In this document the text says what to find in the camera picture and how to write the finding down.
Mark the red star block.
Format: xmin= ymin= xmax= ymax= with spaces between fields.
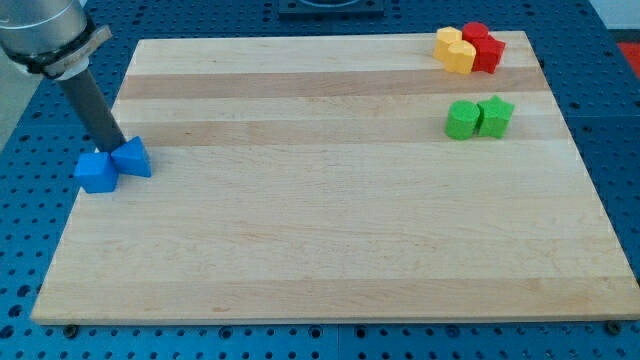
xmin=472 ymin=35 xmax=506 ymax=74

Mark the blue cube block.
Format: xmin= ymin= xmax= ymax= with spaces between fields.
xmin=73 ymin=152 xmax=119 ymax=193

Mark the green cylinder block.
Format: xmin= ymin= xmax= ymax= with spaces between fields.
xmin=445 ymin=100 xmax=480 ymax=140

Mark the red cylinder block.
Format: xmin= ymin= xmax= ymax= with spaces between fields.
xmin=462 ymin=21 xmax=489 ymax=43

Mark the green star block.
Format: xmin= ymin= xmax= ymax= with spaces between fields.
xmin=477 ymin=95 xmax=515 ymax=139

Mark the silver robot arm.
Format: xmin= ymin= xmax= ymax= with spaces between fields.
xmin=1 ymin=0 xmax=112 ymax=80

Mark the wooden board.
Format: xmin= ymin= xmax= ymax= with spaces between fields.
xmin=31 ymin=31 xmax=639 ymax=325

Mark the yellow pentagon block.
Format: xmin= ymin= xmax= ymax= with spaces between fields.
xmin=433 ymin=27 xmax=462 ymax=62

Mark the blue triangle block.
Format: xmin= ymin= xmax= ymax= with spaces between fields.
xmin=111 ymin=136 xmax=152 ymax=177

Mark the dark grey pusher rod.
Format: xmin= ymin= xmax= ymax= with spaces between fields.
xmin=58 ymin=69 xmax=126 ymax=153

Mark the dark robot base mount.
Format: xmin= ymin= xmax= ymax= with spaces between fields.
xmin=277 ymin=0 xmax=386 ymax=18

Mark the yellow heart block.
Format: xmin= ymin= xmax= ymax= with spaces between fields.
xmin=443 ymin=40 xmax=476 ymax=74

